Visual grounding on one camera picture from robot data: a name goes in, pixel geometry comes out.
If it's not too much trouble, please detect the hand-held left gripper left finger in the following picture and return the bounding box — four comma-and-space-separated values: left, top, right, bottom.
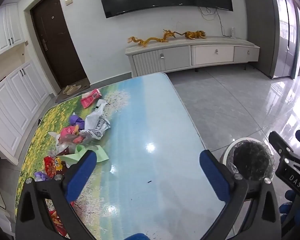
15, 150, 98, 240

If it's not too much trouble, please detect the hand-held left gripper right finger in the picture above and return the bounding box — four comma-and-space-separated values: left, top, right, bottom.
199, 150, 283, 240

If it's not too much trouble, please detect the white trash bin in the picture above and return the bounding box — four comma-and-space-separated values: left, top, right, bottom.
219, 137, 277, 180

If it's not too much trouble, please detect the green paper sheet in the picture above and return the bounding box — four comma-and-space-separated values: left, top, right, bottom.
57, 144, 109, 167

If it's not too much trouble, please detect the black bin liner bag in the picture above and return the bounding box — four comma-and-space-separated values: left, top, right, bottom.
226, 141, 276, 180

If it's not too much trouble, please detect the pink snack packet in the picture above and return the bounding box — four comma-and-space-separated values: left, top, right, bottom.
58, 126, 80, 143

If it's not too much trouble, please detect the person's right hand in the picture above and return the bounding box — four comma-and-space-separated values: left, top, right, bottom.
279, 189, 300, 222

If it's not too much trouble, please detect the red snack packet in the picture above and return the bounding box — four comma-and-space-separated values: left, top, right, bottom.
44, 156, 67, 178

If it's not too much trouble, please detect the clear plastic wrapper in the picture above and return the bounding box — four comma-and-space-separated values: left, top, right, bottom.
49, 131, 77, 155

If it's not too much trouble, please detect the small purple wrapper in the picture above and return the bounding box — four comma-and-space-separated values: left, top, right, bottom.
34, 171, 52, 182

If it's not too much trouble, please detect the white printed plastic bag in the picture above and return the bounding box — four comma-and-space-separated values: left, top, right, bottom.
79, 99, 111, 140

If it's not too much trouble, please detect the large purple wrapper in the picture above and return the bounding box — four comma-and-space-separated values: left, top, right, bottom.
69, 114, 85, 128

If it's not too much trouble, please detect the red patterned packet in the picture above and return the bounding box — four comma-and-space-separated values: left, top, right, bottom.
49, 201, 75, 238

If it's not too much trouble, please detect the pink carton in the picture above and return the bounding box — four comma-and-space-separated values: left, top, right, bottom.
80, 88, 102, 108

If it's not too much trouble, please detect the brown door mat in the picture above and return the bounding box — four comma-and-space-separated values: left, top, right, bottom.
55, 78, 91, 103

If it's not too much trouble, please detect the landscape print table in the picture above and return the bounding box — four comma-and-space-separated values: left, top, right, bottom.
15, 72, 227, 240

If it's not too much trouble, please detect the white lower cabinet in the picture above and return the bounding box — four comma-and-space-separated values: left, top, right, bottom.
0, 60, 50, 165

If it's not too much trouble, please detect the grey refrigerator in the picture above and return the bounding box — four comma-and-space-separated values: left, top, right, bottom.
267, 0, 300, 79

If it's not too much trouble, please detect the white television stand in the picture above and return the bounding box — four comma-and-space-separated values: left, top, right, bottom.
125, 36, 260, 78

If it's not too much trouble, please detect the dark brown door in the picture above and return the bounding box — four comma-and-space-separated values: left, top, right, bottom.
30, 0, 90, 90

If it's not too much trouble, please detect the golden tiger figurine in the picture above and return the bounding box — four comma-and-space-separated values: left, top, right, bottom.
175, 31, 207, 40

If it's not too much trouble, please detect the golden dragon figurine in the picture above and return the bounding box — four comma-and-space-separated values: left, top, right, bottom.
127, 29, 176, 47

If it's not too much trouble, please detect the thin television cable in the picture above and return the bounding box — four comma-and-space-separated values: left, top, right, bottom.
199, 6, 227, 37

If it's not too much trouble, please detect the white upper wall cabinet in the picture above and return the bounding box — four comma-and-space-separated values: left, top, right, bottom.
0, 2, 24, 60

